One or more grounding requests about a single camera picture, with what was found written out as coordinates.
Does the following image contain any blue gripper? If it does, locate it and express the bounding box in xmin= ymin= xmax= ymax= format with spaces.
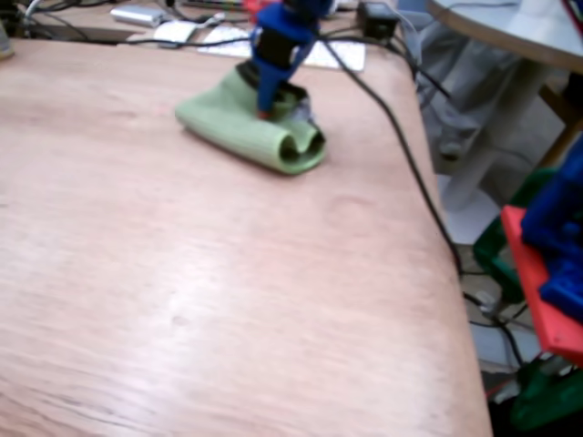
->
xmin=251 ymin=0 xmax=338 ymax=120

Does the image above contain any green cloth with black trim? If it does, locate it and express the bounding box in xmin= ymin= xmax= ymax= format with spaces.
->
xmin=174 ymin=62 xmax=329 ymax=178

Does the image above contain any white keyboard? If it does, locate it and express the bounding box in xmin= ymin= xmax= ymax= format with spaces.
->
xmin=197 ymin=25 xmax=367 ymax=74

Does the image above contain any silver laptop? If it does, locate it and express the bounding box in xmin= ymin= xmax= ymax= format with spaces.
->
xmin=183 ymin=0 xmax=251 ymax=11

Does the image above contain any black power adapter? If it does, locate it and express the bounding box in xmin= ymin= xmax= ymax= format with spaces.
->
xmin=355 ymin=0 xmax=402 ymax=42

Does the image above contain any white computer mouse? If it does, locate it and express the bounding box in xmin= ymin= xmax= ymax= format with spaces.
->
xmin=152 ymin=19 xmax=199 ymax=48

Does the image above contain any silver metal device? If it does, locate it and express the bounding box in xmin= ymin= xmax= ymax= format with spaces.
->
xmin=109 ymin=5 xmax=165 ymax=28

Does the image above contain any round white table top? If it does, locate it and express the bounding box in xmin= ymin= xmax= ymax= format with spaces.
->
xmin=424 ymin=0 xmax=583 ymax=75

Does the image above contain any grey object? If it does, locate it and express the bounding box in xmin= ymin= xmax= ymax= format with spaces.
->
xmin=0 ymin=20 xmax=16 ymax=62

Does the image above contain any wooden furniture leg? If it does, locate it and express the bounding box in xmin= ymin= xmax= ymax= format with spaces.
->
xmin=536 ymin=80 xmax=583 ymax=175

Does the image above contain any white usb cable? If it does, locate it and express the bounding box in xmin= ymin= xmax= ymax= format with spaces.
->
xmin=194 ymin=11 xmax=228 ymax=31

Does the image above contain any thin black desk cable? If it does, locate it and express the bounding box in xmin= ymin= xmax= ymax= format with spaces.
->
xmin=121 ymin=34 xmax=255 ymax=51

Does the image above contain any thick black camera cable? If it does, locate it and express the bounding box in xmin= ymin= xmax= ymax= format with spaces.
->
xmin=312 ymin=34 xmax=466 ymax=277

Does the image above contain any red robot base plate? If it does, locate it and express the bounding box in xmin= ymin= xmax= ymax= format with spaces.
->
xmin=499 ymin=203 xmax=583 ymax=368

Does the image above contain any black floor cable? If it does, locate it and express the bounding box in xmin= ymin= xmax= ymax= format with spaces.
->
xmin=463 ymin=290 xmax=529 ymax=370

